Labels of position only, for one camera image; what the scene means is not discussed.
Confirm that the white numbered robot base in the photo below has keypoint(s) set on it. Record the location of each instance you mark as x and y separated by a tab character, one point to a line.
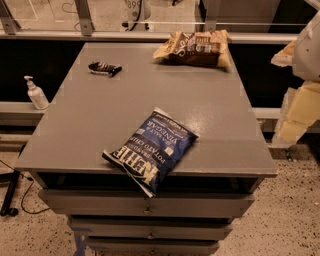
139	11

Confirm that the white and yellow robot arm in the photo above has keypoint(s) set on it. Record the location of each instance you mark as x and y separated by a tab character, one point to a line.
300	107

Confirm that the blue Kettle chip bag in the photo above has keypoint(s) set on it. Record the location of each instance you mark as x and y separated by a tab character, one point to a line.
153	150

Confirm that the brown chip bag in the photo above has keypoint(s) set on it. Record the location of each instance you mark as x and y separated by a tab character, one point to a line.
209	48

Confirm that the grey drawer cabinet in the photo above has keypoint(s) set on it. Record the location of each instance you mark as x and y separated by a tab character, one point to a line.
92	113

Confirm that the top grey drawer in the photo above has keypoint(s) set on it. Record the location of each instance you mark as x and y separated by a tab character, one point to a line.
111	203

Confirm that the grey drawer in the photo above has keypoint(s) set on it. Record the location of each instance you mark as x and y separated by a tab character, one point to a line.
111	203
151	247
150	228

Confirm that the middle grey drawer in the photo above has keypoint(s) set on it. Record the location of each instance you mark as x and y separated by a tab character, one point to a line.
150	228

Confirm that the white pump dispenser bottle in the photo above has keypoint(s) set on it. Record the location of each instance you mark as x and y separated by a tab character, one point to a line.
36	94

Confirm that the bottom grey drawer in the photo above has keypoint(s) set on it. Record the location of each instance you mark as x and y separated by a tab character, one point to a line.
151	247

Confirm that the black stand leg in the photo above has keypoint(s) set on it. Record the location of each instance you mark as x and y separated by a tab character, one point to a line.
10	179

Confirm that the grey metal railing frame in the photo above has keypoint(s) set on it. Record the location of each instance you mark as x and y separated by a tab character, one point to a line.
247	21

